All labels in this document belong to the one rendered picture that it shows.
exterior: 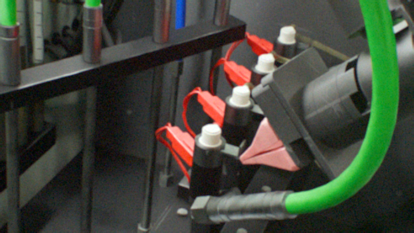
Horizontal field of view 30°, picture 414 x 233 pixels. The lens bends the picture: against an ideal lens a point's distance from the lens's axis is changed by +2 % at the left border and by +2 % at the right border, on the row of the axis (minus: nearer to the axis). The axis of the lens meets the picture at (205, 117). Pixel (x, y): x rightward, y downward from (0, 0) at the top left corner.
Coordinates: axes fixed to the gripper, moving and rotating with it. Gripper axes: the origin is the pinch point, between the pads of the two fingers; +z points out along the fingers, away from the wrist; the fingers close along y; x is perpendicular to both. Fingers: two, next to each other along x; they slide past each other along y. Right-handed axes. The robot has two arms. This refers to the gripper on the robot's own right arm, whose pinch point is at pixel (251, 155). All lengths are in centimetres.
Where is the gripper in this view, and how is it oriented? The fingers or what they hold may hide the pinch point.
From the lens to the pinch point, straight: 66.4
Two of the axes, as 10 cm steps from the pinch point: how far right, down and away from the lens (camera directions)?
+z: -6.0, 3.8, 7.1
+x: -5.9, 3.8, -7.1
